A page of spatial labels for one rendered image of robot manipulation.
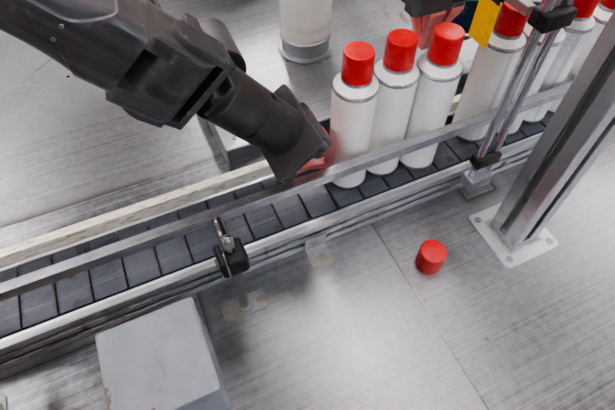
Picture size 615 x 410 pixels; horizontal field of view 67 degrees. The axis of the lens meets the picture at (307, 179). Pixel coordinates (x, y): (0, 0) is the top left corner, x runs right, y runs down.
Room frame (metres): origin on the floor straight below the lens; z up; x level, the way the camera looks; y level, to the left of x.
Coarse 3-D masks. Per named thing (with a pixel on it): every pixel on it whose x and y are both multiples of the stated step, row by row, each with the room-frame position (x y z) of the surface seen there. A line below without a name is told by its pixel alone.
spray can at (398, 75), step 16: (400, 32) 0.42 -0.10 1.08; (400, 48) 0.40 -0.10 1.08; (416, 48) 0.41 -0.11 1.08; (384, 64) 0.41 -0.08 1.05; (400, 64) 0.40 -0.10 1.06; (384, 80) 0.40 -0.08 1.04; (400, 80) 0.39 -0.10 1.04; (416, 80) 0.40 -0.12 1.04; (384, 96) 0.39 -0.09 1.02; (400, 96) 0.39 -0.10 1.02; (384, 112) 0.39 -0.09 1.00; (400, 112) 0.39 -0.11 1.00; (384, 128) 0.39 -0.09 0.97; (400, 128) 0.39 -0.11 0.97; (384, 144) 0.39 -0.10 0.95; (384, 176) 0.39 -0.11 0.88
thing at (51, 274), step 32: (544, 96) 0.46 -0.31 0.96; (448, 128) 0.40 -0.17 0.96; (352, 160) 0.35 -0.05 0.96; (384, 160) 0.36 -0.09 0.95; (256, 192) 0.30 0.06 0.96; (288, 192) 0.31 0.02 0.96; (192, 224) 0.26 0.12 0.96; (96, 256) 0.22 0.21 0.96; (0, 288) 0.19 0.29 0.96; (32, 288) 0.19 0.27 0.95
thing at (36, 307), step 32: (544, 128) 0.48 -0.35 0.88; (320, 160) 0.42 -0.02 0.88; (448, 160) 0.42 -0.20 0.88; (320, 192) 0.36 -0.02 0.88; (352, 192) 0.36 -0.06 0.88; (160, 224) 0.31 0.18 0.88; (256, 224) 0.31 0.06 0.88; (288, 224) 0.31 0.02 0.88; (64, 256) 0.27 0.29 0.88; (128, 256) 0.27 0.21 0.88; (160, 256) 0.27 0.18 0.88; (192, 256) 0.27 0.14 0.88; (64, 288) 0.22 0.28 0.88; (96, 288) 0.22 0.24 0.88; (128, 288) 0.23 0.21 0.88; (0, 320) 0.19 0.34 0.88; (32, 320) 0.19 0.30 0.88
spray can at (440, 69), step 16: (448, 32) 0.42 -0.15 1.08; (464, 32) 0.42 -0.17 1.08; (432, 48) 0.42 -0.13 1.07; (448, 48) 0.41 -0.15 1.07; (416, 64) 0.43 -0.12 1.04; (432, 64) 0.41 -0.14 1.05; (448, 64) 0.41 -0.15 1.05; (432, 80) 0.40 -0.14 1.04; (448, 80) 0.40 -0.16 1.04; (416, 96) 0.41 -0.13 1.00; (432, 96) 0.40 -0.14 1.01; (448, 96) 0.40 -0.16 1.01; (416, 112) 0.41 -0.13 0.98; (432, 112) 0.40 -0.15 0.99; (448, 112) 0.41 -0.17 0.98; (416, 128) 0.40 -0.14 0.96; (432, 128) 0.40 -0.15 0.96; (400, 160) 0.41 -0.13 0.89; (416, 160) 0.40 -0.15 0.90; (432, 160) 0.41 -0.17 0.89
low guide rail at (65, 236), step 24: (456, 96) 0.51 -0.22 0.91; (240, 168) 0.37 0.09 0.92; (264, 168) 0.38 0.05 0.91; (168, 192) 0.34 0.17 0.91; (192, 192) 0.34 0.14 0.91; (216, 192) 0.35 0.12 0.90; (120, 216) 0.30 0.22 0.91; (144, 216) 0.31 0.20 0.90; (48, 240) 0.27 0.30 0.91; (72, 240) 0.28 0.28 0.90; (0, 264) 0.24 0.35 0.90
